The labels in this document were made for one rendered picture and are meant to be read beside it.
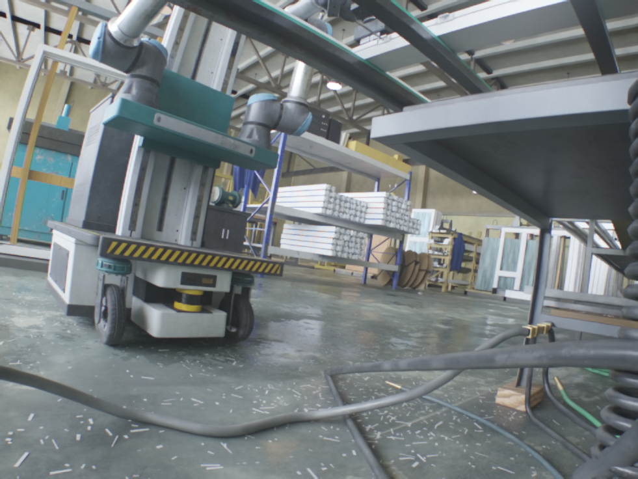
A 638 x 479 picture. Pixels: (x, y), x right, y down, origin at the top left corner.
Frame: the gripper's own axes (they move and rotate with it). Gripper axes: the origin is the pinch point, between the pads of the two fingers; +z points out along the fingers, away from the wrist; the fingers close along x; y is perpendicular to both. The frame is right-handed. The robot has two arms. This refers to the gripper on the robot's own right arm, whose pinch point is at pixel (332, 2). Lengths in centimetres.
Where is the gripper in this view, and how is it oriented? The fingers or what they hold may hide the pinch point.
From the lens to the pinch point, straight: 92.9
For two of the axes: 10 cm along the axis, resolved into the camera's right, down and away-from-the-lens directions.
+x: -0.9, -9.4, 3.2
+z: -0.9, 3.2, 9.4
